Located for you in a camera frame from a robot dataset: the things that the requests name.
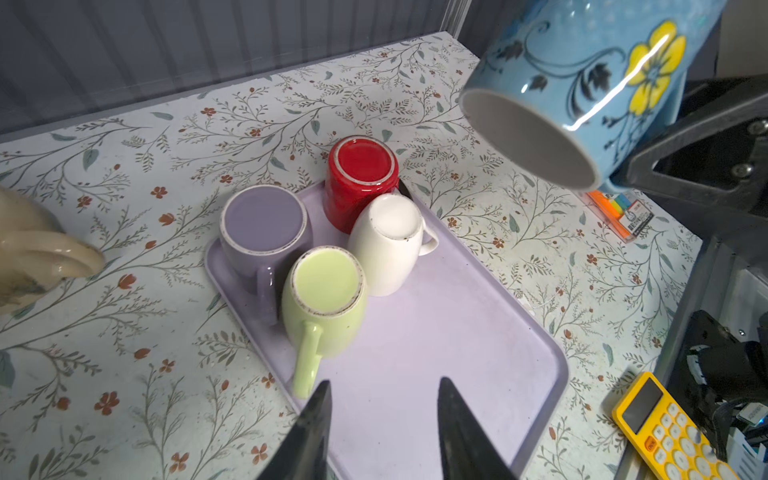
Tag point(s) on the lavender mug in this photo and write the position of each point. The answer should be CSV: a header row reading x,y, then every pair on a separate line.
x,y
264,240

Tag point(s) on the lavender tray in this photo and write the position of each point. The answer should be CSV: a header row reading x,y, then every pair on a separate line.
x,y
452,318

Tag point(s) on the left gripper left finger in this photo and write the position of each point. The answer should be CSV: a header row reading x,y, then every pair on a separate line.
x,y
303,453

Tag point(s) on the white mug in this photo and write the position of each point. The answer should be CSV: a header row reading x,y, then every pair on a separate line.
x,y
387,238

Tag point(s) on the blue mug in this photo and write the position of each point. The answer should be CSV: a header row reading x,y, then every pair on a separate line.
x,y
569,89

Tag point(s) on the green mug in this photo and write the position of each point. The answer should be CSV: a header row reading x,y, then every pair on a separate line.
x,y
323,307

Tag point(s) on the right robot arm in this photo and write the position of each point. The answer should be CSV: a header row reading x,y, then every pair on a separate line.
x,y
715,360

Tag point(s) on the yellow calculator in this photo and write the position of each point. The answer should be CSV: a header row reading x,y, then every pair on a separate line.
x,y
664,436

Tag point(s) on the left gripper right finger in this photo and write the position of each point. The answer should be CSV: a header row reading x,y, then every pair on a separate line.
x,y
465,449

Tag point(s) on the red mug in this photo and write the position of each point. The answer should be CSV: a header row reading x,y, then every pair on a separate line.
x,y
360,168

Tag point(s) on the beige speckled mug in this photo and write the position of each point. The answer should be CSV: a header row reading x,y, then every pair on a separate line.
x,y
37,254

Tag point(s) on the highlighter pen pack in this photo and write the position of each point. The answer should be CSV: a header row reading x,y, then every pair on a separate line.
x,y
625,214

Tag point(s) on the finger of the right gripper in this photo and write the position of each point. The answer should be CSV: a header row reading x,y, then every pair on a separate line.
x,y
715,154

